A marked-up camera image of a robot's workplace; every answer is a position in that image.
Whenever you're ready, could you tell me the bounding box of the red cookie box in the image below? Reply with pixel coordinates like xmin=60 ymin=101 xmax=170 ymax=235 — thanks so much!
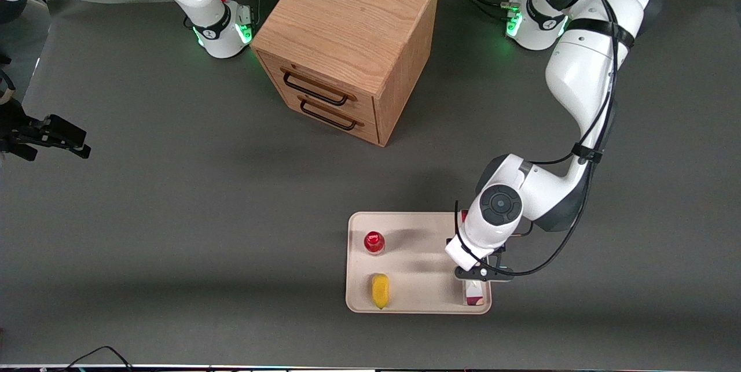
xmin=461 ymin=210 xmax=487 ymax=307

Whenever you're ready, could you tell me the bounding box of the wooden two-drawer cabinet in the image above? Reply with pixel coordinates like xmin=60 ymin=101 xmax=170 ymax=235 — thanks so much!
xmin=250 ymin=0 xmax=440 ymax=148

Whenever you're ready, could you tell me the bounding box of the black cable at table edge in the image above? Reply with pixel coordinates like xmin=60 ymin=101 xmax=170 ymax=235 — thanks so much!
xmin=63 ymin=346 xmax=135 ymax=371

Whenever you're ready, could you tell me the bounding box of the red-capped small bottle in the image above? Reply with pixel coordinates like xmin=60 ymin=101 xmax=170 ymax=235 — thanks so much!
xmin=364 ymin=231 xmax=387 ymax=256

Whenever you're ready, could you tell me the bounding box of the yellow toy lemon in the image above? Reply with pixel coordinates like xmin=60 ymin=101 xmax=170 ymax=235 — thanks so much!
xmin=371 ymin=273 xmax=391 ymax=310

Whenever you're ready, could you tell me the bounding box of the wooden drawer front with short handle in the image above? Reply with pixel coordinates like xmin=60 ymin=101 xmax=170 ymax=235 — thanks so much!
xmin=272 ymin=84 xmax=380 ymax=146

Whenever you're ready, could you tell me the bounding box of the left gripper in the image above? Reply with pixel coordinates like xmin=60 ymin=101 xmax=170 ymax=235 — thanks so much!
xmin=445 ymin=237 xmax=514 ymax=282

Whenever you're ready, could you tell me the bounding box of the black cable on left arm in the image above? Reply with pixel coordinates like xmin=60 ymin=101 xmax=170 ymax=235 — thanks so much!
xmin=454 ymin=0 xmax=701 ymax=278

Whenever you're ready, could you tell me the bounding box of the cream plastic tray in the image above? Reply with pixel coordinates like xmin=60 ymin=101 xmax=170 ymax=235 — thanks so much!
xmin=346 ymin=212 xmax=493 ymax=315

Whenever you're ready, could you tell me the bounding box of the wooden drawer front with long handle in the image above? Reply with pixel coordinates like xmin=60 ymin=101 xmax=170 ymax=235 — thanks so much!
xmin=256 ymin=50 xmax=378 ymax=125

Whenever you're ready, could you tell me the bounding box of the short black drawer handle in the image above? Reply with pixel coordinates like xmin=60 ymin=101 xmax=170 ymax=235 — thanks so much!
xmin=299 ymin=100 xmax=358 ymax=132

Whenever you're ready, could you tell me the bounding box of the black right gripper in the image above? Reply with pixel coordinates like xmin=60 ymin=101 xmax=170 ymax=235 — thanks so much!
xmin=0 ymin=99 xmax=92 ymax=162

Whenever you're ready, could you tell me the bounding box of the long black drawer handle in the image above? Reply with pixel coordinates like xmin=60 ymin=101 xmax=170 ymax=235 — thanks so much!
xmin=282 ymin=71 xmax=350 ymax=107

